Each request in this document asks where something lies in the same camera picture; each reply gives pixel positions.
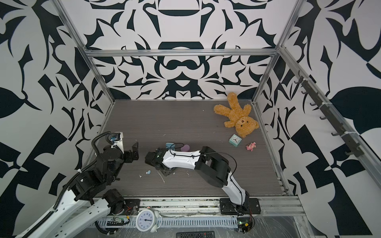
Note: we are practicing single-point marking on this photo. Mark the black wall hook rail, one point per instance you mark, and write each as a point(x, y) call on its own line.
point(333, 116)

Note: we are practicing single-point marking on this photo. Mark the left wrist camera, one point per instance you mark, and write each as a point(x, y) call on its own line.
point(116, 140)

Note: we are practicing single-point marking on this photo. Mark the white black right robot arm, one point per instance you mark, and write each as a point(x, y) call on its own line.
point(214, 169)

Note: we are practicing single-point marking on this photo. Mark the white round alarm clock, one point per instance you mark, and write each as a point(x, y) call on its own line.
point(148, 220)

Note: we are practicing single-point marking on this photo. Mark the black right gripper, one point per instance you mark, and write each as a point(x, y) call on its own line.
point(163, 173)

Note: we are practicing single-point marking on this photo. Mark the purple earbud charging case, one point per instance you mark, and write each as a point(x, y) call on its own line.
point(185, 148)

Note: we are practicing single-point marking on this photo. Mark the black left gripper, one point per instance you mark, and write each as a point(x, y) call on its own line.
point(130, 157)

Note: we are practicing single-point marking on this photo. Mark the green circuit board left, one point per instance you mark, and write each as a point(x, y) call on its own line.
point(118, 222)

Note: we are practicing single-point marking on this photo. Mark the white slotted cable duct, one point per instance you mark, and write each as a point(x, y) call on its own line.
point(177, 222)

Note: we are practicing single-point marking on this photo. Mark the black remote control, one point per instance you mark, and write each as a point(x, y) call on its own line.
point(202, 234)

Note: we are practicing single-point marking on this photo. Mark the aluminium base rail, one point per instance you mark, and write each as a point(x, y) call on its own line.
point(272, 206)

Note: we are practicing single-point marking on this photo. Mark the small pink toy figure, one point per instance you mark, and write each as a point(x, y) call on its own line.
point(251, 146)

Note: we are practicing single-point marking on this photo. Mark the brown teddy bear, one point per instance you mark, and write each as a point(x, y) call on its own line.
point(238, 117)

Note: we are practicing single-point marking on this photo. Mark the small teal alarm clock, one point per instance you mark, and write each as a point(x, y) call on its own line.
point(235, 140)

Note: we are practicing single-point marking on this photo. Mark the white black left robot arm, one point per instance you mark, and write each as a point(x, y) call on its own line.
point(75, 208)

